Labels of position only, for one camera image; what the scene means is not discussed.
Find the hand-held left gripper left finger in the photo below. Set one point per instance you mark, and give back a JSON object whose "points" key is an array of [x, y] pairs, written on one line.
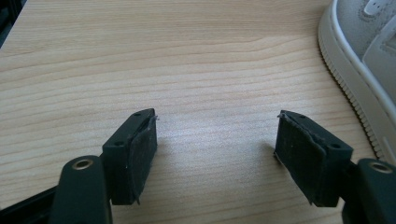
{"points": [[130, 161]]}

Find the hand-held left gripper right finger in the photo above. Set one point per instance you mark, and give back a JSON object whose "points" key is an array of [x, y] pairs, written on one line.
{"points": [[308, 155]]}

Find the white sneaker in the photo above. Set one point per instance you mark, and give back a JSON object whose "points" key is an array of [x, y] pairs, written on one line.
{"points": [[370, 34]]}

